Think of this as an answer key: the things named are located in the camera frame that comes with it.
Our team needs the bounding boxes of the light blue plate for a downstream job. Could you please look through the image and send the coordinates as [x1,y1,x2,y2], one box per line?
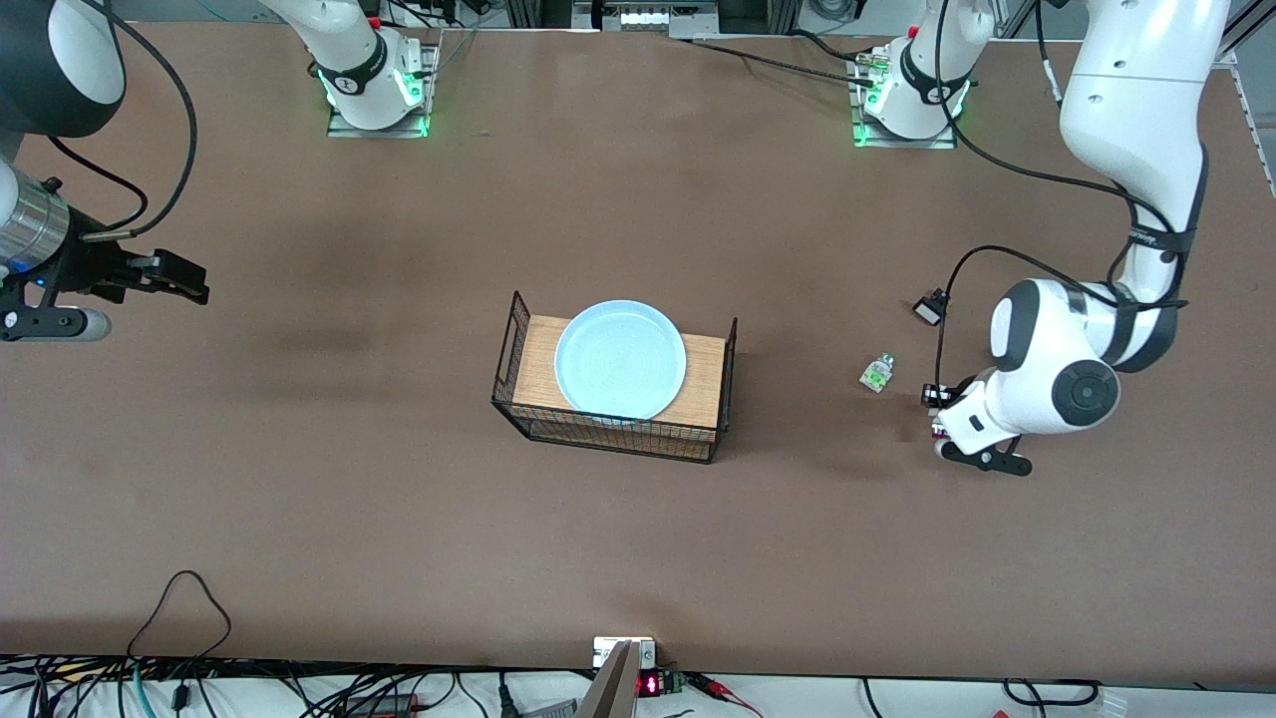
[554,300,688,422]

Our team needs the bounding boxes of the wooden board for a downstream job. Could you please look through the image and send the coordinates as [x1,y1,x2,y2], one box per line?
[511,315,729,432]

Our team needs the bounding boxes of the red probe lead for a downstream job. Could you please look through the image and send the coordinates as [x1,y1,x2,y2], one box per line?
[686,672,765,718]

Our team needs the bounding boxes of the grey metal beam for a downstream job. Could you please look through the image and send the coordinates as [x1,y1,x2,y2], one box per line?
[576,641,640,718]

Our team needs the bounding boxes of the black power adapter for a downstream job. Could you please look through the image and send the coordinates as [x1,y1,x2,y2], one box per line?
[344,693,421,718]

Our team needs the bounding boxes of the white led light bar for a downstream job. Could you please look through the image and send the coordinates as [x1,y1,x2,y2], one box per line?
[618,8,699,31]

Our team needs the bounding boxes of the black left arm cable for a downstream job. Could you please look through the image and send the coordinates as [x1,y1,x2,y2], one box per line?
[932,0,1192,400]

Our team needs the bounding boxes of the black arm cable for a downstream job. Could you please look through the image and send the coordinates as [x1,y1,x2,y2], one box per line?
[932,0,1192,400]
[45,0,198,242]

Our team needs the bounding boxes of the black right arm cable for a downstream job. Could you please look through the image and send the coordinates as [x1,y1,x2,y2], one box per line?
[45,0,198,242]

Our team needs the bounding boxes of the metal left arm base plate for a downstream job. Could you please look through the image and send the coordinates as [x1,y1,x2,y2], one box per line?
[849,50,960,151]

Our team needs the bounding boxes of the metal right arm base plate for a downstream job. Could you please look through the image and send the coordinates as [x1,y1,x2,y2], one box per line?
[327,45,434,139]

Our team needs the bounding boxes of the black looped cable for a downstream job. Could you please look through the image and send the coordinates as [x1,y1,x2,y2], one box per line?
[127,569,233,661]

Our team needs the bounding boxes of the black coiled cable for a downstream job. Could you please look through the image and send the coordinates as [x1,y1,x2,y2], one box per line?
[1002,678,1104,709]

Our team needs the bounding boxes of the black wire basket rack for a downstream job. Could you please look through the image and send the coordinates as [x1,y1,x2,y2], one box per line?
[490,290,740,466]

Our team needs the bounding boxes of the black cable across table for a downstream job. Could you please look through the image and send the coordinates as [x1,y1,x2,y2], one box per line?
[678,38,880,89]

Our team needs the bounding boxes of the metal bracket plate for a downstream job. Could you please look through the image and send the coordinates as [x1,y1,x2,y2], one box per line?
[593,636,658,669]

